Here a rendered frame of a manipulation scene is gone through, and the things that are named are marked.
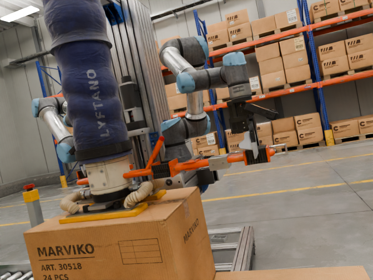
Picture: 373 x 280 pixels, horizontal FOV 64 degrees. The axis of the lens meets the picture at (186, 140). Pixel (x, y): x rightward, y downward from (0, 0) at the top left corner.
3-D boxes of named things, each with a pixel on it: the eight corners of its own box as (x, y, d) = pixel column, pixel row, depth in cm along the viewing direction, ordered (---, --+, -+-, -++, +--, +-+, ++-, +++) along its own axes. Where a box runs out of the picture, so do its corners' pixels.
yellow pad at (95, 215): (59, 224, 114) (56, 211, 114) (76, 215, 124) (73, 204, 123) (136, 216, 103) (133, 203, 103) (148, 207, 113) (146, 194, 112)
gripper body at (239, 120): (235, 134, 108) (228, 101, 108) (258, 129, 106) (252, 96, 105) (231, 135, 101) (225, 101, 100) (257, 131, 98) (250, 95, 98)
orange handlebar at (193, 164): (54, 191, 128) (52, 183, 127) (96, 175, 156) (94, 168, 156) (276, 158, 98) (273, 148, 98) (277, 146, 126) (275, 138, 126)
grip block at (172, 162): (151, 180, 111) (148, 165, 110) (161, 174, 120) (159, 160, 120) (172, 178, 108) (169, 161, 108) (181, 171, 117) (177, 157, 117)
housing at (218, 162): (209, 171, 105) (207, 159, 105) (213, 167, 111) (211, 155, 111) (228, 168, 103) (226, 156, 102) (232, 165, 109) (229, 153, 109)
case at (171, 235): (45, 331, 115) (22, 232, 113) (104, 275, 153) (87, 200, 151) (190, 337, 96) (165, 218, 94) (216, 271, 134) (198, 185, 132)
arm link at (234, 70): (237, 55, 107) (247, 49, 99) (243, 85, 108) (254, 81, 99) (217, 59, 105) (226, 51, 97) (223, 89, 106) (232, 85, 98)
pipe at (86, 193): (60, 213, 116) (57, 199, 116) (97, 195, 140) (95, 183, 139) (136, 205, 105) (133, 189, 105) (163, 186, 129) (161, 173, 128)
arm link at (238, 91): (250, 84, 105) (248, 82, 97) (253, 96, 105) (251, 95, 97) (230, 88, 107) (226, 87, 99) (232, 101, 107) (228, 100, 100)
